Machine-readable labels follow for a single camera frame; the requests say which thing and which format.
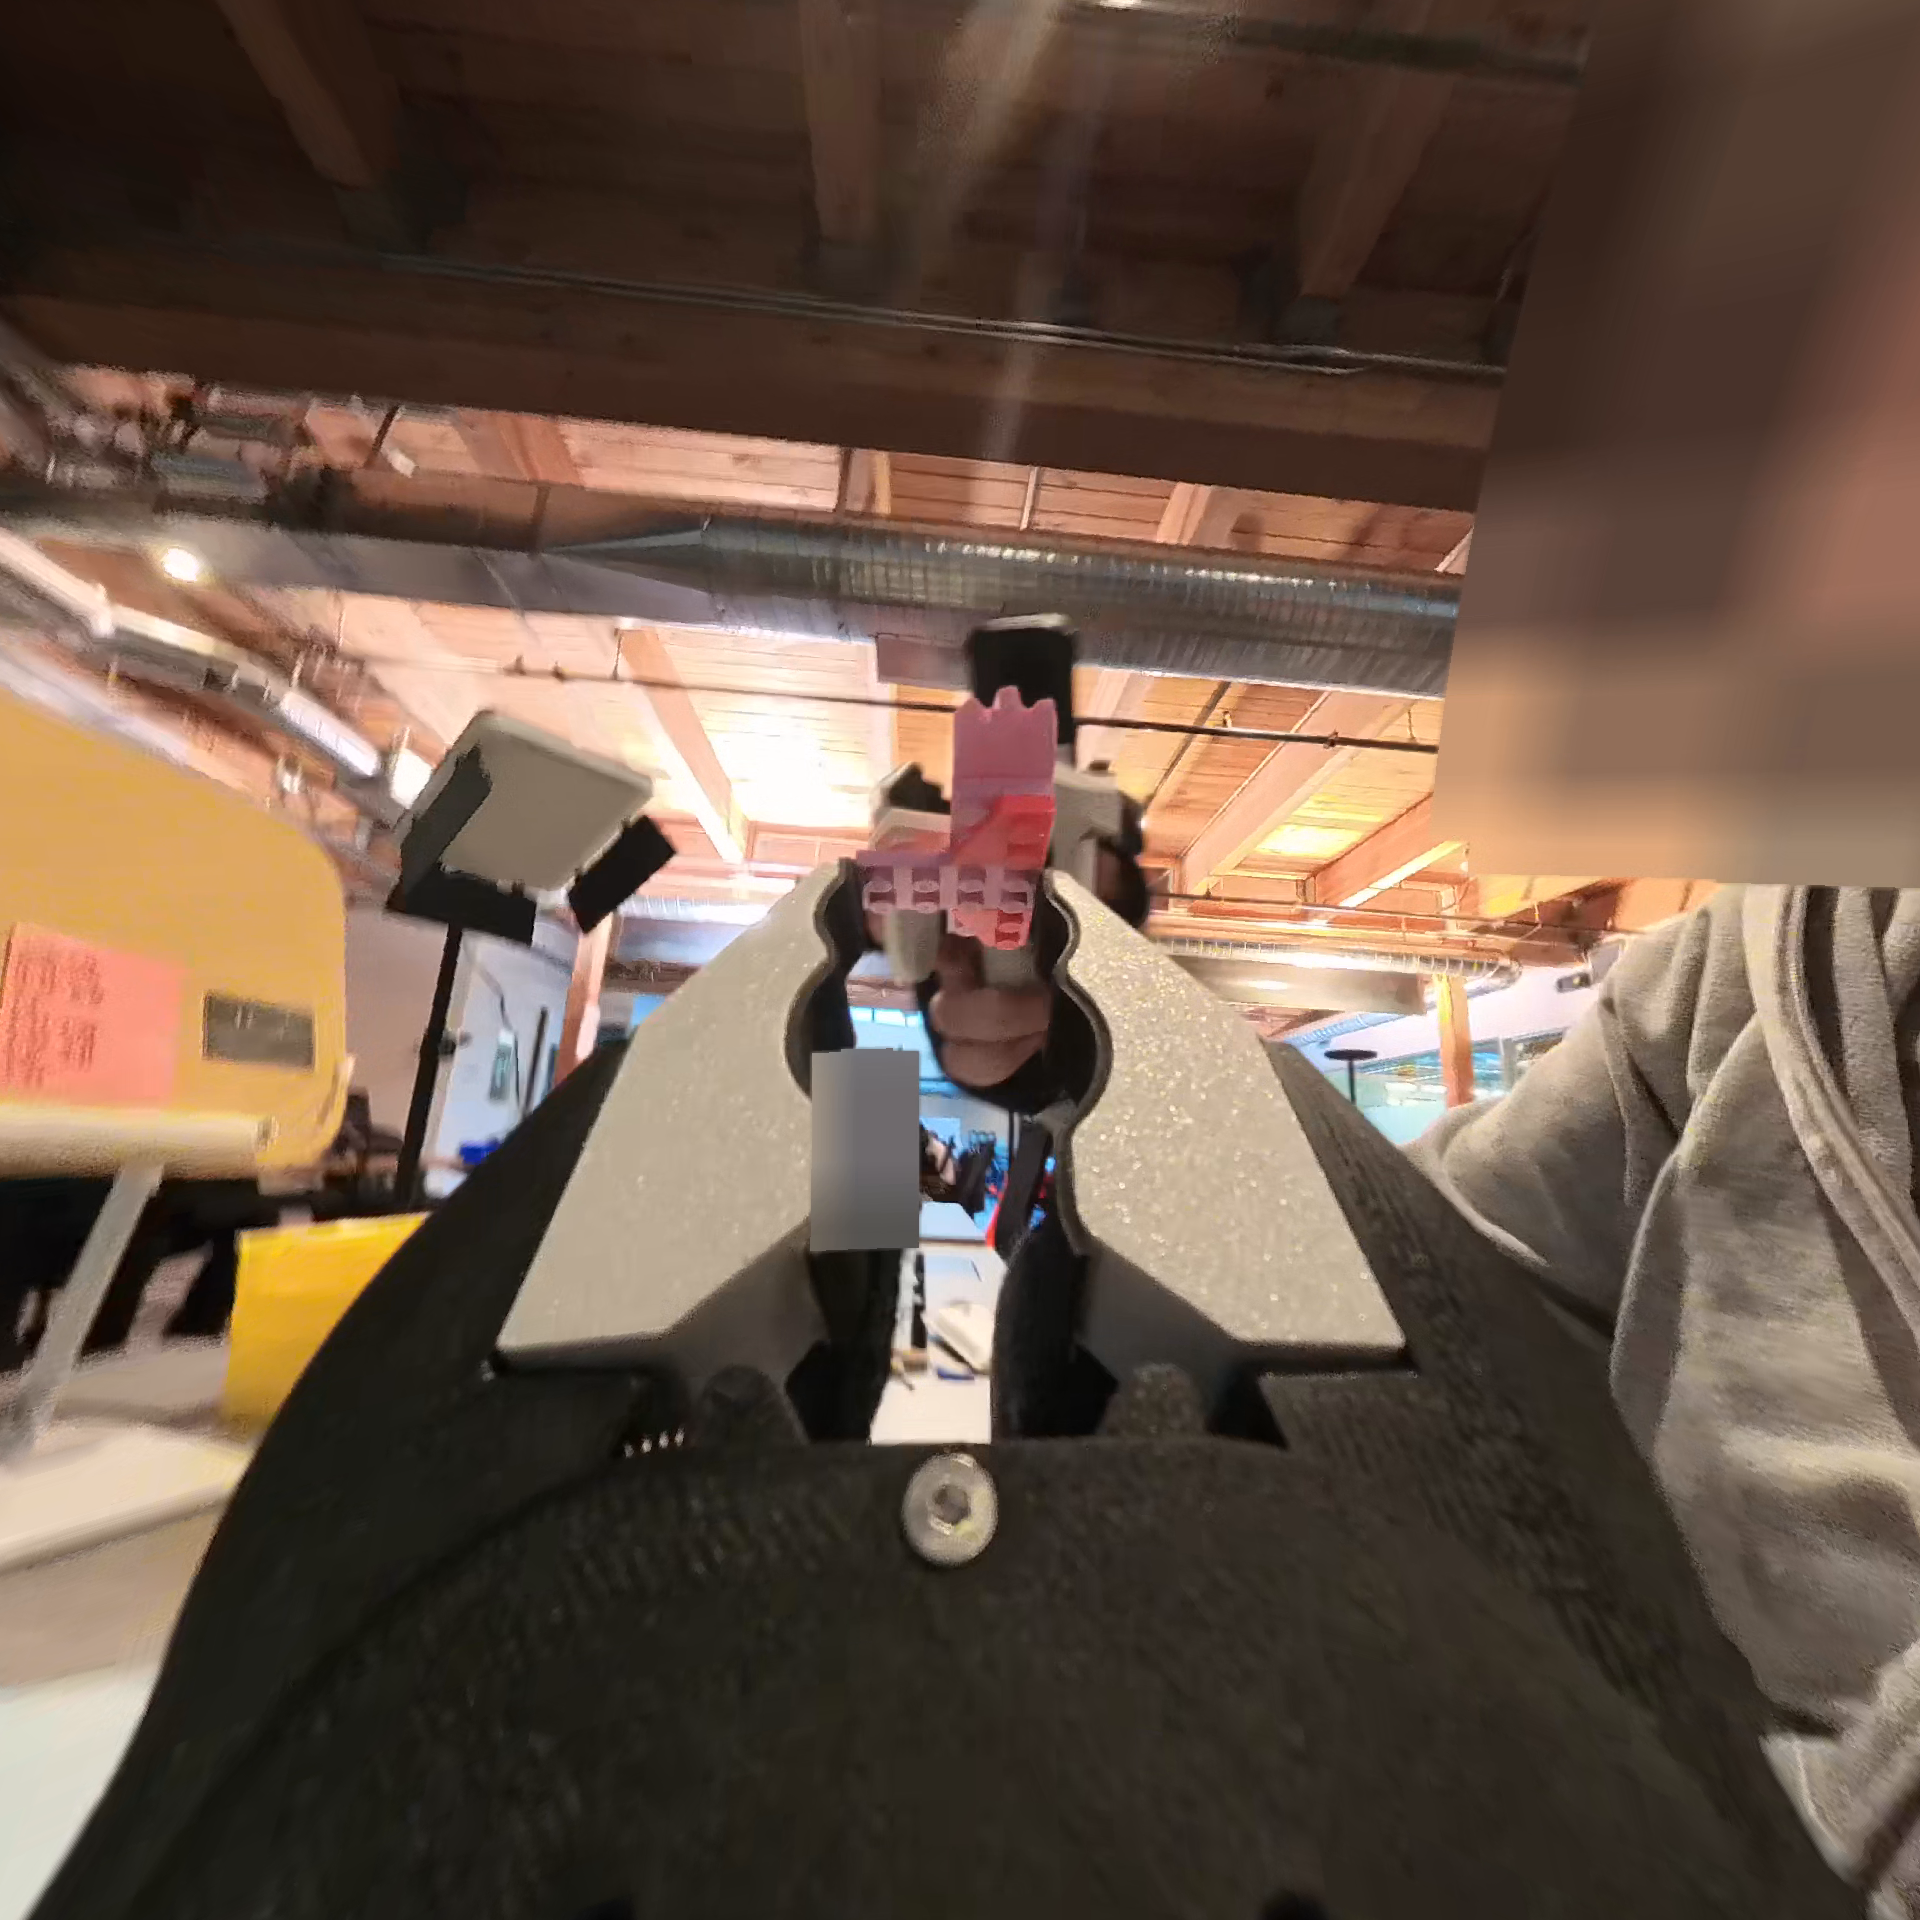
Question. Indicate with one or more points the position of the large ribbed ventilation duct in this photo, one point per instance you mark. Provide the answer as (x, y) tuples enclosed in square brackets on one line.
[(1201, 597)]

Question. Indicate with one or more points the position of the open notebook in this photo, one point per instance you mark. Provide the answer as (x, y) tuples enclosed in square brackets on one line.
[(962, 1336)]

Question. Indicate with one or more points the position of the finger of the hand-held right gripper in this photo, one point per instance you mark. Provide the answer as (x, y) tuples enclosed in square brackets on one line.
[(912, 811)]

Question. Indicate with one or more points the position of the shallow yellow plastic bin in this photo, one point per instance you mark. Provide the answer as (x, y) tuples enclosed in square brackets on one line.
[(314, 1305)]

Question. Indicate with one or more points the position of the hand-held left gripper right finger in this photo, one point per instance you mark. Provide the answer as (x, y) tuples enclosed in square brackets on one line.
[(1230, 1185)]

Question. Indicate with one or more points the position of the black label plate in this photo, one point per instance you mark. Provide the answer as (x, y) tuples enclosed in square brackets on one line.
[(259, 1029)]

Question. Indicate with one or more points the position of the person's right forearm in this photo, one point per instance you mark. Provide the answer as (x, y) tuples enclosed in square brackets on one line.
[(1530, 1170)]

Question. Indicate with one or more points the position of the pink sticky note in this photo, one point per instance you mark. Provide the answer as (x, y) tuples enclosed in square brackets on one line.
[(82, 1008)]

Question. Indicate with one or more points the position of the person's right hand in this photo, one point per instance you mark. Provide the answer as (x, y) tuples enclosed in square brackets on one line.
[(985, 1027)]

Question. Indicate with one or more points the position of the studio light on black stand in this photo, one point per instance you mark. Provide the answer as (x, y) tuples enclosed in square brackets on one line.
[(523, 795)]

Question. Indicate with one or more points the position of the wooden top white stand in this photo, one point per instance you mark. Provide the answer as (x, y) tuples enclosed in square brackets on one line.
[(151, 839)]

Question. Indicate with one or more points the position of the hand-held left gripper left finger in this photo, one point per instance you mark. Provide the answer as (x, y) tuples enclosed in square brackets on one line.
[(673, 1185)]

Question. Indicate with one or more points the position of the person's grey hoodie torso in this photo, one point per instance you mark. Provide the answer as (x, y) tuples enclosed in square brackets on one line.
[(1784, 1349)]

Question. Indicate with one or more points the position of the pink brick assembly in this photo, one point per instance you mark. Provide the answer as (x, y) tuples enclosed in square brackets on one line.
[(997, 839)]

